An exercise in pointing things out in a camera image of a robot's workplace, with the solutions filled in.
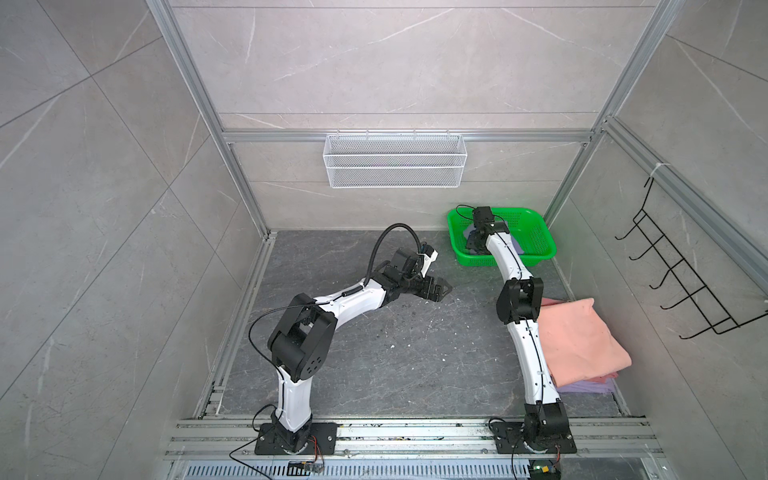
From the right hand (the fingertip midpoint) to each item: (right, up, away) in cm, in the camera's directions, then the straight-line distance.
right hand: (478, 242), depth 115 cm
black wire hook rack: (+33, -17, -54) cm, 66 cm away
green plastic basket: (+19, +7, 0) cm, 20 cm away
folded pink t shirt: (+18, -31, -33) cm, 49 cm away
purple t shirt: (+15, -2, -2) cm, 15 cm away
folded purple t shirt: (+19, -41, -35) cm, 57 cm away
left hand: (-19, -12, -27) cm, 35 cm away
